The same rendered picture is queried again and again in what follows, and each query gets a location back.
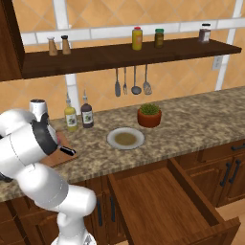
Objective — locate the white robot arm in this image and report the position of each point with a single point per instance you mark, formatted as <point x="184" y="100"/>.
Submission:
<point x="28" y="178"/>

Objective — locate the white round plate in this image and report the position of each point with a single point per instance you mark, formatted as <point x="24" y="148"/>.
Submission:
<point x="125" y="139"/>

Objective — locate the pink raw meat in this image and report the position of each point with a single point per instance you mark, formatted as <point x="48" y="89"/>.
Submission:
<point x="59" y="138"/>

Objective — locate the brown wooden cutting board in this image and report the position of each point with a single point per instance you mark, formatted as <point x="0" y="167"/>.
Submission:
<point x="62" y="158"/>

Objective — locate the open wooden drawer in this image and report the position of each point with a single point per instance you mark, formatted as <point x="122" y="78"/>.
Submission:
<point x="159" y="204"/>

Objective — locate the closed wooden drawer front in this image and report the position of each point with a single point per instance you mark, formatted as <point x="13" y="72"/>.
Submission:
<point x="217" y="153"/>

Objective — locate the potted plant in terracotta pot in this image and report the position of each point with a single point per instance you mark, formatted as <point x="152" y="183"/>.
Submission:
<point x="149" y="118"/>

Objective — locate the hanging grey spatula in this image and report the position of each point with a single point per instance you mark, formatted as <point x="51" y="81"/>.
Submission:
<point x="117" y="89"/>

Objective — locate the hanging grey ladle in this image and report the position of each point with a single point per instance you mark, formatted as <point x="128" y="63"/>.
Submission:
<point x="136" y="90"/>

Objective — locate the hanging grey fork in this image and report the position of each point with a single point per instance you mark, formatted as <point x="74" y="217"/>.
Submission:
<point x="125" y="87"/>

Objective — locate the dark sauce bottle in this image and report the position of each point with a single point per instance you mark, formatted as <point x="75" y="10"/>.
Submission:
<point x="87" y="116"/>

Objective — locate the hanging slotted turner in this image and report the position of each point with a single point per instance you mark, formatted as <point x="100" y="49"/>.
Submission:
<point x="147" y="88"/>

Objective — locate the yellow oil bottle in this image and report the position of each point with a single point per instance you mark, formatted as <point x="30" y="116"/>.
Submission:
<point x="71" y="119"/>

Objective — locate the wooden cabinet door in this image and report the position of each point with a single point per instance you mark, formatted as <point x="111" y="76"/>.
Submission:
<point x="28" y="226"/>
<point x="92" y="188"/>
<point x="117" y="220"/>
<point x="205" y="182"/>
<point x="237" y="191"/>

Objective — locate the yellow bottle with red cap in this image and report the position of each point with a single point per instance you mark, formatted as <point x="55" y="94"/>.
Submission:
<point x="137" y="40"/>

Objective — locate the green jar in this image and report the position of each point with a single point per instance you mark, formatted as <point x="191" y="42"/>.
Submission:
<point x="159" y="39"/>

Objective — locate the brown shaker with black cap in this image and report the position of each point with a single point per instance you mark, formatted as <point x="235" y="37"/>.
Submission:
<point x="66" y="46"/>

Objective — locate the brown shaker with white cap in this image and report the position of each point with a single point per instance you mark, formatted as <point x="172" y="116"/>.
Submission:
<point x="52" y="48"/>

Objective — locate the dark jar with white lid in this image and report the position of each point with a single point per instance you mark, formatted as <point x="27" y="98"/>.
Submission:
<point x="204" y="34"/>

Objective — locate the dark wooden upper cabinet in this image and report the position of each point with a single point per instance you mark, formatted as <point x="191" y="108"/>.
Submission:
<point x="9" y="41"/>

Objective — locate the dark wooden wall shelf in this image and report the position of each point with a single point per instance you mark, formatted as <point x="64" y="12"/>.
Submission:
<point x="127" y="57"/>

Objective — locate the white wall outlet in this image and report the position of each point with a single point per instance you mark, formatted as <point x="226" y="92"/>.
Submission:
<point x="217" y="63"/>

